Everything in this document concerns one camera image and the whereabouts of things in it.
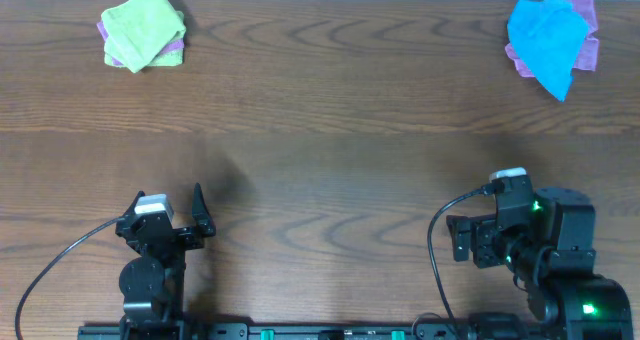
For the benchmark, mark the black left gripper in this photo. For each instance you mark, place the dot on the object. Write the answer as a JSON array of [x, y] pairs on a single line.
[[181, 235]]

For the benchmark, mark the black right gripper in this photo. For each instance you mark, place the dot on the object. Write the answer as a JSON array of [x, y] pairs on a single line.
[[481, 243]]

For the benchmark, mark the light green cloth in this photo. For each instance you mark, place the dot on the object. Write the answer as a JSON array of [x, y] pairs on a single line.
[[139, 29]]

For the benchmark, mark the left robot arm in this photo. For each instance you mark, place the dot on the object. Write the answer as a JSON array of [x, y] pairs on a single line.
[[153, 283]]

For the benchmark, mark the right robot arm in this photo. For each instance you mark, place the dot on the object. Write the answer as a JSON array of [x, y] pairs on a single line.
[[545, 238]]

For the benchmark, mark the folded green cloth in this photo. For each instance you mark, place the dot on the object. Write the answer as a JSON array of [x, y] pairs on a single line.
[[105, 35]]

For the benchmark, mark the folded pink cloth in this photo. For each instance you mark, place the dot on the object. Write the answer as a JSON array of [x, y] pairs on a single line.
[[171, 55]]

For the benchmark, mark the crumpled blue cloth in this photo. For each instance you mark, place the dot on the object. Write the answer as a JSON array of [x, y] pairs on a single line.
[[547, 36]]

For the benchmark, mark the crumpled pink cloth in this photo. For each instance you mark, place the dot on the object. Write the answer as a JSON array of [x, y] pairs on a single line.
[[588, 55]]

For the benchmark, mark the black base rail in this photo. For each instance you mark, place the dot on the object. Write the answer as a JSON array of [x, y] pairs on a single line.
[[241, 331]]

